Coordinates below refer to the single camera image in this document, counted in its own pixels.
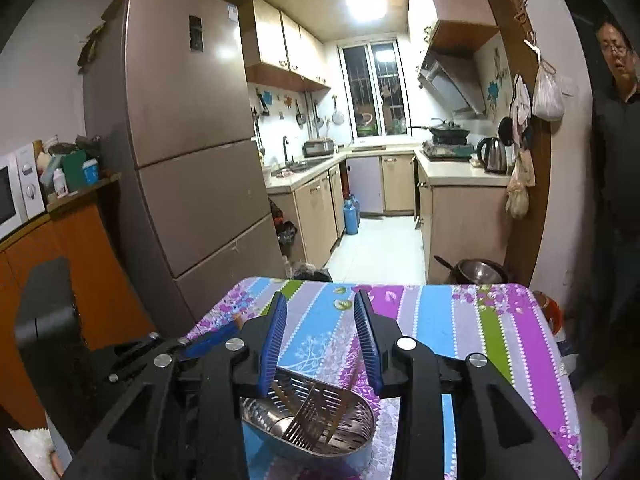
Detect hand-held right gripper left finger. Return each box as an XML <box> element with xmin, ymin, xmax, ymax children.
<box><xmin>62</xmin><ymin>292</ymin><xmax>289</xmax><ymax>480</ymax></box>

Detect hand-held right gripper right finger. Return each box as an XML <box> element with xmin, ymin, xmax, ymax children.
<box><xmin>352</xmin><ymin>289</ymin><xmax>581</xmax><ymax>480</ymax></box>

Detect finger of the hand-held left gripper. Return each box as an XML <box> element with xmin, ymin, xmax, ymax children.
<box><xmin>107</xmin><ymin>319</ymin><xmax>246</xmax><ymax>385</ymax></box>

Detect perforated metal utensil holder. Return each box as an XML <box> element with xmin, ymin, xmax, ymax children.
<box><xmin>239</xmin><ymin>366</ymin><xmax>382</xmax><ymax>478</ymax></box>

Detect orange wooden cabinet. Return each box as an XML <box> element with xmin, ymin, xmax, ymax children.
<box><xmin>0</xmin><ymin>172</ymin><xmax>156</xmax><ymax>431</ymax></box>

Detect floral striped tablecloth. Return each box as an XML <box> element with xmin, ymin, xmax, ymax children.
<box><xmin>182</xmin><ymin>276</ymin><xmax>583</xmax><ymax>480</ymax></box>

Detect black trash bag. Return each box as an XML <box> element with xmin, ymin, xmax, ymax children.
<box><xmin>270</xmin><ymin>200</ymin><xmax>298</xmax><ymax>261</ymax></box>

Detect white microwave oven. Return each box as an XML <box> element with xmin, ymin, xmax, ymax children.
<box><xmin>0</xmin><ymin>142</ymin><xmax>47</xmax><ymax>241</ymax></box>

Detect blue gas cylinder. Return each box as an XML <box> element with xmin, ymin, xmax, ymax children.
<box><xmin>342</xmin><ymin>194</ymin><xmax>362</xmax><ymax>236</ymax></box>

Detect steel basin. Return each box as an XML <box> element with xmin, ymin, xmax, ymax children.
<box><xmin>434</xmin><ymin>255</ymin><xmax>508</xmax><ymax>285</ymax></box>

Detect white fluffy cloth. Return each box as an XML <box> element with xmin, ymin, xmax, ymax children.
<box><xmin>7</xmin><ymin>427</ymin><xmax>56</xmax><ymax>476</ymax></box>

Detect green box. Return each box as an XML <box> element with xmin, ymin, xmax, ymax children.
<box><xmin>61</xmin><ymin>150</ymin><xmax>88</xmax><ymax>193</ymax></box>

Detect beige sink counter cabinet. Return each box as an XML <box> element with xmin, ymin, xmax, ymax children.
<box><xmin>265</xmin><ymin>145</ymin><xmax>418</xmax><ymax>268</ymax></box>

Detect beige stove counter cabinet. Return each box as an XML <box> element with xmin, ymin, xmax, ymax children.
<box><xmin>412</xmin><ymin>147</ymin><xmax>513</xmax><ymax>286</ymax></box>

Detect red white plastic bag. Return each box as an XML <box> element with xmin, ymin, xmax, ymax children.
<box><xmin>532</xmin><ymin>290</ymin><xmax>576</xmax><ymax>376</ymax></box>

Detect silver countertop cooker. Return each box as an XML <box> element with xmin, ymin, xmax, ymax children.
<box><xmin>302</xmin><ymin>139</ymin><xmax>335</xmax><ymax>158</ymax></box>

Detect gas stove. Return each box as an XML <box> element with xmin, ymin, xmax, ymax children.
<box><xmin>420</xmin><ymin>141</ymin><xmax>475</xmax><ymax>161</ymax></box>

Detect beige hanging bag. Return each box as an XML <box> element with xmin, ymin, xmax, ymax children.
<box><xmin>506</xmin><ymin>150</ymin><xmax>536</xmax><ymax>220</ymax></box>

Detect black wok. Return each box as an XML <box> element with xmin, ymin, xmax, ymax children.
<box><xmin>407</xmin><ymin>117</ymin><xmax>472</xmax><ymax>142</ymax></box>

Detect steel electric kettle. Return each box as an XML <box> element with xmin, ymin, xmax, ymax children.
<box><xmin>476</xmin><ymin>136</ymin><xmax>508</xmax><ymax>176</ymax></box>

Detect bronze three-door refrigerator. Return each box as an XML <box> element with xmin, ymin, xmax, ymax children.
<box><xmin>80</xmin><ymin>0</ymin><xmax>287</xmax><ymax>331</ymax></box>

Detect barred kitchen window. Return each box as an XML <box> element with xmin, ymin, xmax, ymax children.
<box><xmin>337</xmin><ymin>40</ymin><xmax>406</xmax><ymax>138</ymax></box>

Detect dark green cloth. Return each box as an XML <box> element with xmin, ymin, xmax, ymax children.
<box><xmin>76</xmin><ymin>22</ymin><xmax>108</xmax><ymax>73</ymax></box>

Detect steel range hood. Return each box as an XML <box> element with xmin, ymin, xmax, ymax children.
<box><xmin>417</xmin><ymin>47</ymin><xmax>488</xmax><ymax>118</ymax></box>

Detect white hanging cloth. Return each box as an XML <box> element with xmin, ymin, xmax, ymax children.
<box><xmin>510</xmin><ymin>74</ymin><xmax>532</xmax><ymax>126</ymax></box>

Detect square ceiling light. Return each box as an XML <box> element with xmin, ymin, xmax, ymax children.
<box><xmin>344</xmin><ymin>0</ymin><xmax>388</xmax><ymax>23</ymax></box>

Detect brown cabinet above hood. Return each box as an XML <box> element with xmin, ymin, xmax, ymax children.
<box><xmin>407</xmin><ymin>0</ymin><xmax>501</xmax><ymax>58</ymax></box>

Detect beige wall cabinets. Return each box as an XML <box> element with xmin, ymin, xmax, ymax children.
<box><xmin>239</xmin><ymin>0</ymin><xmax>332</xmax><ymax>93</ymax></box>

